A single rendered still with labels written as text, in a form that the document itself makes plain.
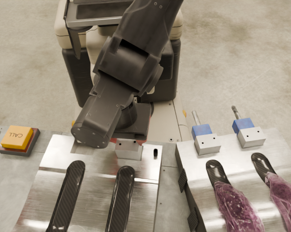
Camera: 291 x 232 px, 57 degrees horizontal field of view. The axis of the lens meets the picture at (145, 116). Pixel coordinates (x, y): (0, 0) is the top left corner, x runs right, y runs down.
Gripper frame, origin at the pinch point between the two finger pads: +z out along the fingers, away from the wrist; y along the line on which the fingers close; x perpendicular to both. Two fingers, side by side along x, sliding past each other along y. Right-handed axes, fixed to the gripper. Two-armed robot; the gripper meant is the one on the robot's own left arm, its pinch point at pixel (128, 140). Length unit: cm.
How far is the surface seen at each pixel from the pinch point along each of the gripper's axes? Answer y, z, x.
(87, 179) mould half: -7.7, 2.5, -8.7
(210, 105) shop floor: 28, 102, 88
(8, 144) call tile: -32.4, 7.2, 0.0
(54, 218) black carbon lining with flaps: -11.9, 2.2, -17.1
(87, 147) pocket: -11.0, 5.6, 0.1
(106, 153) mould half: -5.2, 3.0, -2.2
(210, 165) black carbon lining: 17.9, 8.3, -0.4
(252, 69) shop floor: 60, 108, 129
